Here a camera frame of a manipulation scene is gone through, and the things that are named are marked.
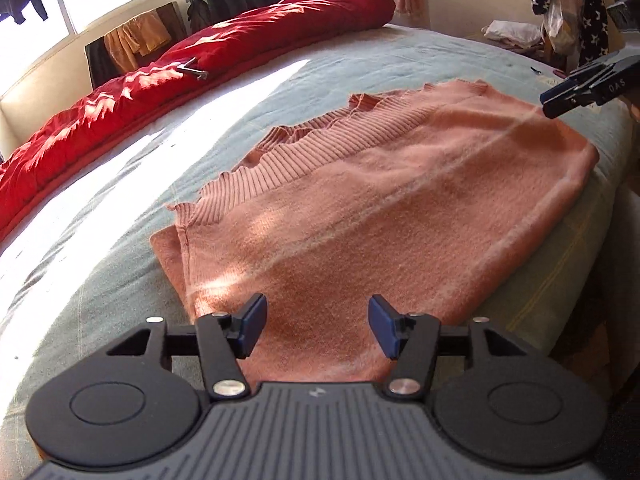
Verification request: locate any white cloth pile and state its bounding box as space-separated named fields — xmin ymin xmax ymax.
xmin=482 ymin=20 xmax=543 ymax=46

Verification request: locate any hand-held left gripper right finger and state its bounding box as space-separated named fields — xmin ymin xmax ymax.
xmin=367 ymin=296 xmax=526 ymax=403

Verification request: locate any clear plastic bag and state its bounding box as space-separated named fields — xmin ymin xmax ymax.
xmin=545 ymin=0 xmax=586 ymax=56

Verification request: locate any olive brown cloth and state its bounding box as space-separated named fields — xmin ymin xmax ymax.
xmin=465 ymin=32 xmax=551 ymax=56

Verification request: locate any black hanging garment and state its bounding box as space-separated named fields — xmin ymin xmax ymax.
xmin=85 ymin=40 xmax=121 ymax=88

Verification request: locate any orange knitted sweater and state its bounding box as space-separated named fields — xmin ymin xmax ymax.
xmin=150 ymin=79 xmax=600 ymax=386

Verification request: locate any orange hanging garment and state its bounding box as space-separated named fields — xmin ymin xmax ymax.
xmin=103 ymin=11 xmax=172 ymax=73

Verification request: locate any metal clamp on duvet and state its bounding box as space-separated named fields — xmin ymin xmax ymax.
xmin=176 ymin=58 xmax=208 ymax=81

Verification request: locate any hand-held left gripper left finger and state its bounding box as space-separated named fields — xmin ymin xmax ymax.
xmin=107 ymin=294 xmax=268 ymax=401

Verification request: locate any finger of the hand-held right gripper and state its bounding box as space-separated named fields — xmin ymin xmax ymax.
xmin=565 ymin=57 xmax=623 ymax=85
xmin=540 ymin=80 xmax=601 ymax=120

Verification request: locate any red quilt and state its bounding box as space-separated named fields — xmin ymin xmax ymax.
xmin=0 ymin=0 xmax=397 ymax=241

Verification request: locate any star patterned dark cloth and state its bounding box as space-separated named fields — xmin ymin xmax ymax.
xmin=529 ymin=0 xmax=610 ymax=58

